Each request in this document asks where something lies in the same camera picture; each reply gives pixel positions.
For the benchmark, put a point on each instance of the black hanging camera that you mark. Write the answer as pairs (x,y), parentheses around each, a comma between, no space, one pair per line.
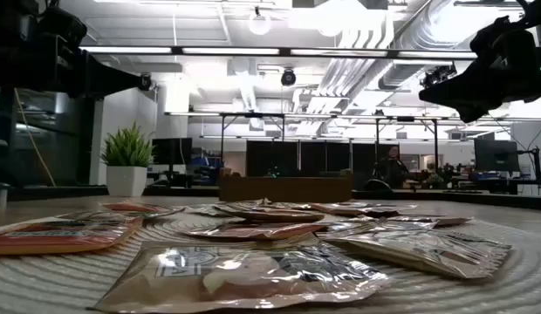
(288,77)

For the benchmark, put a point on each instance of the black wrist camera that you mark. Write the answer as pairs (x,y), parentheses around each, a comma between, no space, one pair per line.
(61,26)
(497,41)

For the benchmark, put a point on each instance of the black metal station frame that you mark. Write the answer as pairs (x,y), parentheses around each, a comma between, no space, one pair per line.
(253,115)

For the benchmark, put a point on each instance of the grey table post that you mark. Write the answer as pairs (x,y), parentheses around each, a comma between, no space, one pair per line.
(2,194)

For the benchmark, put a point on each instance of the black aluminium table frame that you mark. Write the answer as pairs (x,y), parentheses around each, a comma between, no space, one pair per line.
(56,191)

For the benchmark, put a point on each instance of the long linear ceiling light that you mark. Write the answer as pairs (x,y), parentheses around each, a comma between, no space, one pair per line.
(131,50)

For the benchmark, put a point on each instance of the green plant in white pot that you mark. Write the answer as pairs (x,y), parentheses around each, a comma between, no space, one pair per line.
(127,165)

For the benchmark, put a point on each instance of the white pendant lamp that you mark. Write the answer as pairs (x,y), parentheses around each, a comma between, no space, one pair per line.
(259,24)

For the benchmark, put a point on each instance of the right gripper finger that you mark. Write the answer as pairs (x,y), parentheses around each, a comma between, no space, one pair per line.
(477,78)
(462,100)

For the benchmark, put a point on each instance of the black computer monitor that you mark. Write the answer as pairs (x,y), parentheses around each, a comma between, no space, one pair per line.
(172,150)
(496,154)

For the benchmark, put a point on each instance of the person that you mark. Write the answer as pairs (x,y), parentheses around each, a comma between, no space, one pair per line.
(390,168)

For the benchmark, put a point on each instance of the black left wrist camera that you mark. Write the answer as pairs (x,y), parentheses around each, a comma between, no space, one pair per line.
(61,26)

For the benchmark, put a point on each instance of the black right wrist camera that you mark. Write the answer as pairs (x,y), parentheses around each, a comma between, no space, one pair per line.
(497,41)

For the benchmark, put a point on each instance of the black track light cluster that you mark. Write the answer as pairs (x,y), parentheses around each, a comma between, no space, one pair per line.
(436,76)

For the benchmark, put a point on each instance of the white round woven placemat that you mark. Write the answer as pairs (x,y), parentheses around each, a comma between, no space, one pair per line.
(471,292)

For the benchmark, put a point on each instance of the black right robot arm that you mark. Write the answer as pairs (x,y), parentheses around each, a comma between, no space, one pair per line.
(532,8)

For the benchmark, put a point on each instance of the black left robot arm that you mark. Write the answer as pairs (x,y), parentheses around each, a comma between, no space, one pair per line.
(8,52)

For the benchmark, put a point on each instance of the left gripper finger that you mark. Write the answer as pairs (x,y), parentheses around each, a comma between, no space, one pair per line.
(100,85)
(96,67)

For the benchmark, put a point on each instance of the black partition panels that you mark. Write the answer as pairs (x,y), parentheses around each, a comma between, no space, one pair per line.
(275,159)

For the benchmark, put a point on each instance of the black ceiling camera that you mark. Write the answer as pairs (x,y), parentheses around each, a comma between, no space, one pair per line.
(144,82)

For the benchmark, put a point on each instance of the wooden three-compartment box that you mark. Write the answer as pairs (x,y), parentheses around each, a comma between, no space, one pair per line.
(285,189)

